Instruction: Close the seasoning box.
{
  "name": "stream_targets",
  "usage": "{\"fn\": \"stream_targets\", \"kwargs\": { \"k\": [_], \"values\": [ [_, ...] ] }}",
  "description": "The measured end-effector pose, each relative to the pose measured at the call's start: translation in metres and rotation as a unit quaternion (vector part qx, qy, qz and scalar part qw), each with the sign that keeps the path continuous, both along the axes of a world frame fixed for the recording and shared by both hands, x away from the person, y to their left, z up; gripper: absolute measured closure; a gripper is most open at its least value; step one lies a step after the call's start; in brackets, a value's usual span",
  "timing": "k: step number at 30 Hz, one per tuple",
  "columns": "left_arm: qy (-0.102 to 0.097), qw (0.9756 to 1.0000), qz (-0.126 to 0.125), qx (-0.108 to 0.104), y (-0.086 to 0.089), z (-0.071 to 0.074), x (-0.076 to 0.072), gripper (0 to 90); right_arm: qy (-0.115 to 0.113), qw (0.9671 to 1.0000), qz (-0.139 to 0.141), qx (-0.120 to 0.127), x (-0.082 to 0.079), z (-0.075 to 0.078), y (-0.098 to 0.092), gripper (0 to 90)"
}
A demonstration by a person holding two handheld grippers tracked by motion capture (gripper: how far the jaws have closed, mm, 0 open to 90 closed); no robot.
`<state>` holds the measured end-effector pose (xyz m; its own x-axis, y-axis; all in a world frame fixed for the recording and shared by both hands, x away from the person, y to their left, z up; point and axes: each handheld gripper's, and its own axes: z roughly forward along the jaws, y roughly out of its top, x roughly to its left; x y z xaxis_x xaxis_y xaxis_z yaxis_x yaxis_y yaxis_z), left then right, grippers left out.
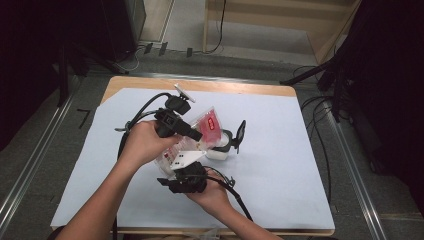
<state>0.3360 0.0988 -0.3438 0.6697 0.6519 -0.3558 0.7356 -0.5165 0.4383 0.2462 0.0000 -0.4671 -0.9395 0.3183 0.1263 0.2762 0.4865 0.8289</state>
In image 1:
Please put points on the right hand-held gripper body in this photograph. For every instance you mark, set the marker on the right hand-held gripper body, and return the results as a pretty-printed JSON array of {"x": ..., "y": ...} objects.
[{"x": 190, "y": 178}]

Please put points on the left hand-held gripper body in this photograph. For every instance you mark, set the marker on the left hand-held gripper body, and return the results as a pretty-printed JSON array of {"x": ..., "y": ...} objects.
[{"x": 168, "y": 121}]

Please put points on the red and white spouted pouch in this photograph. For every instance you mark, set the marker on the red and white spouted pouch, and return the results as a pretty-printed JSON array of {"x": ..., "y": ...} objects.
[{"x": 213, "y": 135}]

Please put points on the person's right hand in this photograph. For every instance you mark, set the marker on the person's right hand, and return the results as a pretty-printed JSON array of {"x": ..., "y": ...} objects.
[{"x": 213, "y": 196}]

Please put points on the person's left hand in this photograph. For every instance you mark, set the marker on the person's left hand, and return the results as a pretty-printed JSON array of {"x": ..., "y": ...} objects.
[{"x": 143, "y": 143}]

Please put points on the clear plastic bag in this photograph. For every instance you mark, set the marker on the clear plastic bag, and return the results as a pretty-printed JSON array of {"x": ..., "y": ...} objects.
[{"x": 206, "y": 233}]

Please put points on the wooden table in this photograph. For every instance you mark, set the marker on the wooden table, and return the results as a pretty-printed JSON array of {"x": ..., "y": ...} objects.
[{"x": 233, "y": 86}]

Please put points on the black tape strip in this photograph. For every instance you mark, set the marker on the black tape strip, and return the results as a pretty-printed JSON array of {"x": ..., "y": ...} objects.
[
  {"x": 163, "y": 48},
  {"x": 148, "y": 48},
  {"x": 189, "y": 52}
]

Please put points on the black angled tape mark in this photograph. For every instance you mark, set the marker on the black angled tape mark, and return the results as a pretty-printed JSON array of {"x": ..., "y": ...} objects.
[{"x": 85, "y": 110}]

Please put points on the black cabinet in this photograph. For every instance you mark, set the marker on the black cabinet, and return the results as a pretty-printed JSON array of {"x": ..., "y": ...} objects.
[{"x": 123, "y": 26}]

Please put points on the black stand with thin pole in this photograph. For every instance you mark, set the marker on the black stand with thin pole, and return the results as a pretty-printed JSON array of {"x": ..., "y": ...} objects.
[{"x": 63, "y": 76}]

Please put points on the black stand with long leg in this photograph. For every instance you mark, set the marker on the black stand with long leg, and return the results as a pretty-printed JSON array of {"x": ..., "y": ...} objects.
[{"x": 306, "y": 73}]

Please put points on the dark curtain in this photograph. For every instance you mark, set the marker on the dark curtain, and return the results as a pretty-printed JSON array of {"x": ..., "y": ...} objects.
[
  {"x": 393, "y": 100},
  {"x": 26, "y": 66}
]

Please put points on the short metal floor rail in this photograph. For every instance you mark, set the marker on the short metal floor rail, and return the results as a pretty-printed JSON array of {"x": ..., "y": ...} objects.
[{"x": 200, "y": 77}]

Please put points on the light wooden frame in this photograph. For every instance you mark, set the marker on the light wooden frame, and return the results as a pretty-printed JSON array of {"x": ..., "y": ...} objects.
[{"x": 260, "y": 20}]

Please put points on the long metal floor rail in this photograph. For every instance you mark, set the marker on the long metal floor rail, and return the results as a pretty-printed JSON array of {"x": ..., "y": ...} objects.
[
  {"x": 354, "y": 166},
  {"x": 36, "y": 153}
]

